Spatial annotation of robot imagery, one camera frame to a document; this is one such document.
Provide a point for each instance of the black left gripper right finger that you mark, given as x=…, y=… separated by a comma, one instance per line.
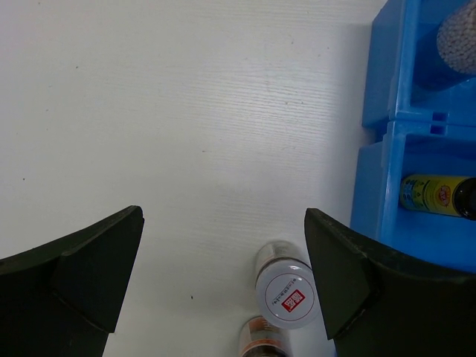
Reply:
x=377, y=301

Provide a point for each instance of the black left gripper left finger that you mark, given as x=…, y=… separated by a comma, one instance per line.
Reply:
x=64, y=298

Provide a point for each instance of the white-lid red-label spice jar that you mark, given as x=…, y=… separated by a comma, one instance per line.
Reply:
x=285, y=288

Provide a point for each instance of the yellow-label dark bottle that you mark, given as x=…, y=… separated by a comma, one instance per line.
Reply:
x=443, y=195

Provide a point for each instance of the silver-lid blue-label spice jar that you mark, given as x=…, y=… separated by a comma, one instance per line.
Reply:
x=446, y=55

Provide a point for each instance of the blue plastic bin row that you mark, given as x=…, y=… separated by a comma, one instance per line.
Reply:
x=417, y=132

